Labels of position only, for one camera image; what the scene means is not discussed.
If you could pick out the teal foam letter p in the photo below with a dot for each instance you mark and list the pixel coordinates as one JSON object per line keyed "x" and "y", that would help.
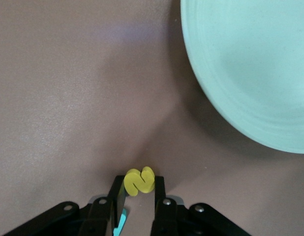
{"x": 121, "y": 222}

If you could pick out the pale green round plate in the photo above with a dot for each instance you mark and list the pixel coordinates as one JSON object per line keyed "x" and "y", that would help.
{"x": 252, "y": 73}

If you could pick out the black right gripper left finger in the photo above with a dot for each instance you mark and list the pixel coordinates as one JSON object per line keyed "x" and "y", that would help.
{"x": 116, "y": 196}

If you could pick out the yellow foam letter s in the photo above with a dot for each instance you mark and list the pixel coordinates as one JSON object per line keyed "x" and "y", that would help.
{"x": 132, "y": 182}

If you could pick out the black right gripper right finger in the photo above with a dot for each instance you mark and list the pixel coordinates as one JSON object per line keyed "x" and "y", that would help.
{"x": 160, "y": 191}

